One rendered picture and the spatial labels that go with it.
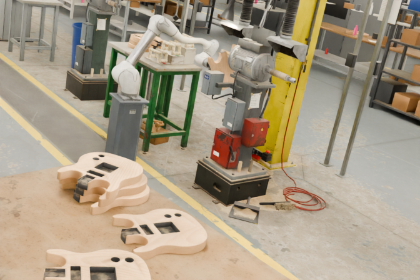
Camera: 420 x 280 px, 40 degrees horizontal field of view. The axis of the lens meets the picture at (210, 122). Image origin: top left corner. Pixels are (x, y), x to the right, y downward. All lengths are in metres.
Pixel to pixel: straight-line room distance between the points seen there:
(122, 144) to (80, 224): 2.68
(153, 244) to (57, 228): 0.45
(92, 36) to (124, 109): 2.28
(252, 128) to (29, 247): 2.87
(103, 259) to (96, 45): 5.26
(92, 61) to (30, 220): 4.84
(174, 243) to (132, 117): 2.82
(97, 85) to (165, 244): 4.97
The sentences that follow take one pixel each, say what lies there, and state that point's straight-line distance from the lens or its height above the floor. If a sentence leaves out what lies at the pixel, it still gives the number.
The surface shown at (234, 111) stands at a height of 0.84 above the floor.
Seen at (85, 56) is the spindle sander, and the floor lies 0.54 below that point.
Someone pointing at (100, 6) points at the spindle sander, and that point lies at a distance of 7.29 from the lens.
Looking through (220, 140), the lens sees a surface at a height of 0.53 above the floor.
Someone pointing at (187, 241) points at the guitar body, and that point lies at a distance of 2.67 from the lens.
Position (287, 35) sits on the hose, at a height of 1.58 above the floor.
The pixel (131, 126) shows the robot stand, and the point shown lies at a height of 0.46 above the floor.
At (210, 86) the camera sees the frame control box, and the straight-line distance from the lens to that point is 5.06.
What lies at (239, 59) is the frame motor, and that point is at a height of 1.28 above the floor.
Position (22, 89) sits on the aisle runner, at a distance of 7.55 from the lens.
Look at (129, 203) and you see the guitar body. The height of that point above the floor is 0.92.
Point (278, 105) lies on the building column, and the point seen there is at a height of 0.68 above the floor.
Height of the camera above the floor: 2.29
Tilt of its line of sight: 18 degrees down
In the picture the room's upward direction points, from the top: 11 degrees clockwise
